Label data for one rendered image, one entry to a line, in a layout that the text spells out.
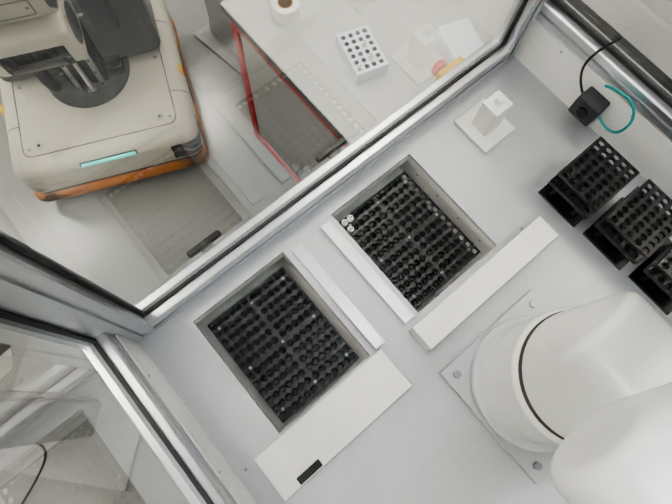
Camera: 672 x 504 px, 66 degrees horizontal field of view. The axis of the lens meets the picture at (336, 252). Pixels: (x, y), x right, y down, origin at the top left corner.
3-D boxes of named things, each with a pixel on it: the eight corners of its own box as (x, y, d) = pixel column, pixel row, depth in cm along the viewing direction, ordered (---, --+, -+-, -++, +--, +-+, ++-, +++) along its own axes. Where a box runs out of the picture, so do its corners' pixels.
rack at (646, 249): (581, 233, 98) (606, 217, 89) (621, 197, 100) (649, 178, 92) (618, 270, 96) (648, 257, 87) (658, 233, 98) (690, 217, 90)
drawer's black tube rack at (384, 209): (336, 233, 107) (338, 222, 101) (399, 183, 111) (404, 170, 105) (408, 314, 103) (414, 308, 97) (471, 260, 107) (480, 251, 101)
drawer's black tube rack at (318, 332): (213, 330, 100) (206, 325, 94) (284, 274, 104) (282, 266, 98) (284, 422, 96) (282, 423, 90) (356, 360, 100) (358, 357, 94)
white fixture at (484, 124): (453, 122, 103) (467, 93, 94) (482, 99, 105) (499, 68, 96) (484, 154, 102) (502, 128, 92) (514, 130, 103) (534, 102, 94)
